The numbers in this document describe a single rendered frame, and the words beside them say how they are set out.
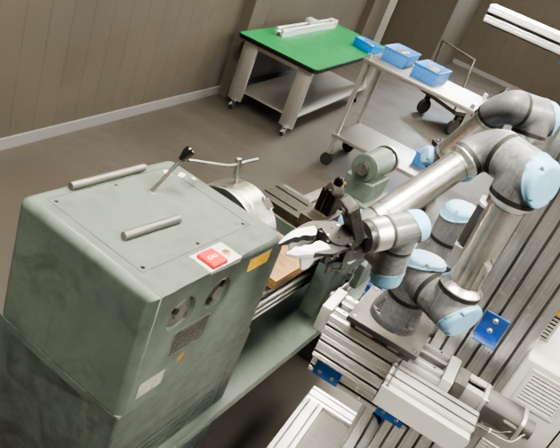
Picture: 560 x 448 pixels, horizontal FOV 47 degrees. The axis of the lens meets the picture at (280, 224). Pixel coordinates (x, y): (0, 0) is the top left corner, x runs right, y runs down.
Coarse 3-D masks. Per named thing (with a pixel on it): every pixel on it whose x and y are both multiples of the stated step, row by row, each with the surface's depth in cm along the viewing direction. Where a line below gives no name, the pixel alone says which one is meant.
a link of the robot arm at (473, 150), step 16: (464, 144) 156; (480, 144) 154; (448, 160) 156; (464, 160) 155; (480, 160) 155; (416, 176) 156; (432, 176) 155; (448, 176) 155; (464, 176) 157; (400, 192) 154; (416, 192) 154; (432, 192) 155; (368, 208) 155; (384, 208) 153; (400, 208) 153; (416, 208) 155
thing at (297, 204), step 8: (280, 184) 285; (264, 192) 273; (272, 192) 276; (280, 192) 278; (288, 192) 281; (272, 200) 269; (280, 200) 273; (288, 200) 275; (296, 200) 277; (304, 200) 280; (280, 208) 268; (288, 208) 268; (296, 208) 271; (304, 208) 273; (280, 216) 269; (288, 216) 267; (296, 216) 265; (296, 224) 266
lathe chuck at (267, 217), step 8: (232, 184) 210; (240, 184) 211; (248, 184) 213; (240, 192) 207; (248, 192) 209; (256, 192) 211; (248, 200) 206; (256, 200) 208; (256, 208) 206; (264, 208) 209; (264, 216) 208; (272, 216) 212; (272, 224) 212
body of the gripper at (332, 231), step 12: (324, 228) 131; (336, 228) 132; (372, 228) 134; (324, 240) 131; (336, 240) 129; (348, 240) 130; (360, 240) 134; (372, 240) 133; (348, 252) 132; (360, 252) 137; (324, 264) 132; (336, 264) 132
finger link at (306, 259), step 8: (296, 248) 125; (304, 248) 126; (312, 248) 126; (320, 248) 127; (328, 248) 127; (288, 256) 125; (296, 256) 125; (304, 256) 126; (312, 256) 126; (304, 264) 128
